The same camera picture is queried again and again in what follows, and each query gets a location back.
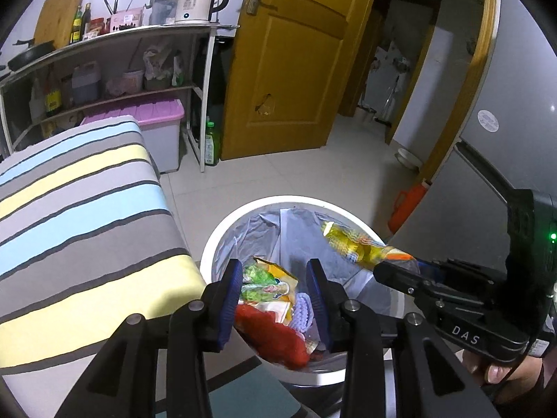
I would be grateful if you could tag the wooden cutting board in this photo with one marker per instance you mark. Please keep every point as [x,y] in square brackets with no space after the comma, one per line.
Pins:
[58,15]

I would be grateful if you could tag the white waste bin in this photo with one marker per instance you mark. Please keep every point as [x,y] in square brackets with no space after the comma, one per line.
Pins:
[217,244]

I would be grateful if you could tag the wooden door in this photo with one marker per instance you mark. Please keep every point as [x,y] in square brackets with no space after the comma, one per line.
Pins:
[296,61]

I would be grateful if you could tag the long golden snack packet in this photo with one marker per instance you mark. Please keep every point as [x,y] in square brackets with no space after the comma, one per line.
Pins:
[352,241]

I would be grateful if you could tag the red sauce jar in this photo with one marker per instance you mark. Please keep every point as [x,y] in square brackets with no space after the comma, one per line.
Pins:
[96,27]

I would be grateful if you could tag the yellow label sauce bottle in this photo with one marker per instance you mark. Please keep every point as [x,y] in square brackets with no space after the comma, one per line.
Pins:
[53,98]

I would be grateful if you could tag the red plastic bag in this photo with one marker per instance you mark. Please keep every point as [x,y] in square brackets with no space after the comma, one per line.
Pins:
[270,335]

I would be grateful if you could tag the pink lid storage box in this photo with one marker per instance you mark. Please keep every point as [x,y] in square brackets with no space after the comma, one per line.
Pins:
[148,117]

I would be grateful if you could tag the brown jar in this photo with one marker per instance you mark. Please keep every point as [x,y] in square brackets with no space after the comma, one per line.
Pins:
[66,92]

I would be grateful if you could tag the black frying pan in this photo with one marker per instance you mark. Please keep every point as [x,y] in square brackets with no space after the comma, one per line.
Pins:
[30,54]

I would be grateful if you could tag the orange plastic jug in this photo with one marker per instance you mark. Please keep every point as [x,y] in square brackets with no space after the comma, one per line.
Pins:
[407,207]

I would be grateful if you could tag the pink plastic bowl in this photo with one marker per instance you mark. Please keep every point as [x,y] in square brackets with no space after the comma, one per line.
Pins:
[126,82]

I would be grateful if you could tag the white floor basin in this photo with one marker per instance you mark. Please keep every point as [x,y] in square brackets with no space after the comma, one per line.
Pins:
[408,159]

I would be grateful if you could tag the crumpled plastic bags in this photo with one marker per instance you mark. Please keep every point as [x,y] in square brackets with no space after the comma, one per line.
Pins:
[161,67]

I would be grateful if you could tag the green snack packet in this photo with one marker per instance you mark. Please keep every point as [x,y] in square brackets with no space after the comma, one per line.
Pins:
[254,278]

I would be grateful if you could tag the grey teal floor mat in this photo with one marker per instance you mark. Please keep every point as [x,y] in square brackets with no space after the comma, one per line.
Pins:
[252,392]

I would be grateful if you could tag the green plastic bottle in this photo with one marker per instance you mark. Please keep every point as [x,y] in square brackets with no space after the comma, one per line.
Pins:
[212,146]

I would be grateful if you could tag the dark sauce bottle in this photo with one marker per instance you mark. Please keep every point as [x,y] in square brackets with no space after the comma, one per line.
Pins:
[86,21]

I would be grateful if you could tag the striped bed sheet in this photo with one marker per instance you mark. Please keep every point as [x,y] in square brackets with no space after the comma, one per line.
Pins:
[87,209]

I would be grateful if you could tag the clear plastic container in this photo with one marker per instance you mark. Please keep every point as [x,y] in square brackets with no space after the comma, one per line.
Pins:
[162,11]

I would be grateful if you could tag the white metal shelf unit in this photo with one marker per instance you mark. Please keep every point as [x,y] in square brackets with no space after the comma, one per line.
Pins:
[130,37]

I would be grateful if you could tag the black chopsticks bundle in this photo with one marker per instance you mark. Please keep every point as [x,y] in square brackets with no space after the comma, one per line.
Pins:
[112,4]

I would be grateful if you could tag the wooden door frame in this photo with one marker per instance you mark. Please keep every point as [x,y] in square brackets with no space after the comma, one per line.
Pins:
[483,74]

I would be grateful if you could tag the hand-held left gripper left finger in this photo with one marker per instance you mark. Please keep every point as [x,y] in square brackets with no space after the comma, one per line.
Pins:
[229,305]

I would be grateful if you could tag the grey plastic jerry can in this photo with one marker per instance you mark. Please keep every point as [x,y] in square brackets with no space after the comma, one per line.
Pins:
[86,85]

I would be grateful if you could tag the pink utensil box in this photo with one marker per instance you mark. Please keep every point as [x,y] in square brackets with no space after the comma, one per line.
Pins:
[126,19]

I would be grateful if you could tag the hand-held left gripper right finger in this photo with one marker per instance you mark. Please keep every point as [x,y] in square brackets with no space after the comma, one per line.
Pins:
[320,305]

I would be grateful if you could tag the person's right hand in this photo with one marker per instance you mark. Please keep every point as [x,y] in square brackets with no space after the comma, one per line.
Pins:
[491,372]

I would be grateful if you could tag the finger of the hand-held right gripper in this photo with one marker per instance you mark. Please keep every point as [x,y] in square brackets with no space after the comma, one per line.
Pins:
[426,268]
[400,278]

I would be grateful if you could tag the green oil bottle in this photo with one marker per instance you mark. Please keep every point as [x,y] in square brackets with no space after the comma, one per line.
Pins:
[76,28]

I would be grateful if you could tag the clear white bottle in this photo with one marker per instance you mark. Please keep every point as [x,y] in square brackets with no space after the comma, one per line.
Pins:
[37,102]

